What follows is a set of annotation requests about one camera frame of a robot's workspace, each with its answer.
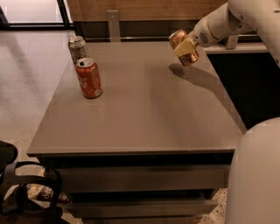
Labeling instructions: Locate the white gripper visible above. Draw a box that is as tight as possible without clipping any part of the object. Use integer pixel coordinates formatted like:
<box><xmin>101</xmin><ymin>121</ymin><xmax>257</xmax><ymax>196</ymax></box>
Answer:
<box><xmin>173</xmin><ymin>17</ymin><xmax>217</xmax><ymax>57</ymax></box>

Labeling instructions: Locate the orange gold soda can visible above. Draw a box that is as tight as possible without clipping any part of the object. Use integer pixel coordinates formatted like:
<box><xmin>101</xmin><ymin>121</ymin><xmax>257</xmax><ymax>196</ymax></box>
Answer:
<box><xmin>169</xmin><ymin>29</ymin><xmax>199</xmax><ymax>67</ymax></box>

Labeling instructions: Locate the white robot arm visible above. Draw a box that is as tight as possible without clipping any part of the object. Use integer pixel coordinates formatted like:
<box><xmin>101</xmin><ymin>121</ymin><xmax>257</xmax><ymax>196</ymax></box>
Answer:
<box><xmin>174</xmin><ymin>0</ymin><xmax>280</xmax><ymax>224</ymax></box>

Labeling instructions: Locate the red soda can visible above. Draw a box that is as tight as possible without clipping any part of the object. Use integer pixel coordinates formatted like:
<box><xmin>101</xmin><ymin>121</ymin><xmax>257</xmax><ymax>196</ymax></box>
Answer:
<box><xmin>75</xmin><ymin>58</ymin><xmax>102</xmax><ymax>99</ymax></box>

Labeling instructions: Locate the silver green soda can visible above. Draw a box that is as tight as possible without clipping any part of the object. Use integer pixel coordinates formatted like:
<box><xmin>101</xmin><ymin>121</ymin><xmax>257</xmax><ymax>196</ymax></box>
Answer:
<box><xmin>68</xmin><ymin>36</ymin><xmax>88</xmax><ymax>64</ymax></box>

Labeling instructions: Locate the grey side shelf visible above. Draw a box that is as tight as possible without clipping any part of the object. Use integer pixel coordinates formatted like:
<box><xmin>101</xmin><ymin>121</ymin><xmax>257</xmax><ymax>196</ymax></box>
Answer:
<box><xmin>204</xmin><ymin>42</ymin><xmax>268</xmax><ymax>54</ymax></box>

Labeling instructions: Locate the grey upper drawer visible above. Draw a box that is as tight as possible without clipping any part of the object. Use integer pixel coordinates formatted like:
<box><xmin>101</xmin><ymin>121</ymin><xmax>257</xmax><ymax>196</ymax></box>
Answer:
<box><xmin>59</xmin><ymin>164</ymin><xmax>229</xmax><ymax>193</ymax></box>

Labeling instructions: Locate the grey drawer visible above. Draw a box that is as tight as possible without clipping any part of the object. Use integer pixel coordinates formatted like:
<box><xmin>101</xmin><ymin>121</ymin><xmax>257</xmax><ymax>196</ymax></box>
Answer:
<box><xmin>59</xmin><ymin>164</ymin><xmax>229</xmax><ymax>193</ymax></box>
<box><xmin>66</xmin><ymin>199</ymin><xmax>218</xmax><ymax>218</ymax></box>

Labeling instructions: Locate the grey lower drawer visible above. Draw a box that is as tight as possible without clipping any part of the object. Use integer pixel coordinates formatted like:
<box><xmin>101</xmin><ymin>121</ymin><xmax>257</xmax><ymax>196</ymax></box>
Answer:
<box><xmin>66</xmin><ymin>199</ymin><xmax>218</xmax><ymax>218</ymax></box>

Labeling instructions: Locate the crumpled snack bag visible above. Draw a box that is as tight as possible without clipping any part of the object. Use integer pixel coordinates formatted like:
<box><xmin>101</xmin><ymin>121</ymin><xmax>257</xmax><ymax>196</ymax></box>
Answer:
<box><xmin>27</xmin><ymin>184</ymin><xmax>70</xmax><ymax>204</ymax></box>

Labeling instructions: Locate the black office chair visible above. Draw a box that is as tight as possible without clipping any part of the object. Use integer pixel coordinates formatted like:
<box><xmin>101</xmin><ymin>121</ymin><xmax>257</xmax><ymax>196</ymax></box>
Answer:
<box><xmin>0</xmin><ymin>141</ymin><xmax>70</xmax><ymax>224</ymax></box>

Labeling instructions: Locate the right metal bracket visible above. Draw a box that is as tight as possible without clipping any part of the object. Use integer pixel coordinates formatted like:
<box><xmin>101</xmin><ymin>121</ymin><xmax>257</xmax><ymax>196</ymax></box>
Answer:
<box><xmin>224</xmin><ymin>35</ymin><xmax>239</xmax><ymax>50</ymax></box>

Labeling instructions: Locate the metal bracket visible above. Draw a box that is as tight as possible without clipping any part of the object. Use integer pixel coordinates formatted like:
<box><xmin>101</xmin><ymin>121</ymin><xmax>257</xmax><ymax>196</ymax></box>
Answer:
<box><xmin>107</xmin><ymin>10</ymin><xmax>121</xmax><ymax>42</ymax></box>
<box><xmin>224</xmin><ymin>35</ymin><xmax>239</xmax><ymax>50</ymax></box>

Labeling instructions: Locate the left metal bracket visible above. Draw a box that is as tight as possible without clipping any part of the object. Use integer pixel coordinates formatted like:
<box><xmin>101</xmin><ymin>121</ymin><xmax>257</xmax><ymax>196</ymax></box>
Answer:
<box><xmin>107</xmin><ymin>10</ymin><xmax>121</xmax><ymax>42</ymax></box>

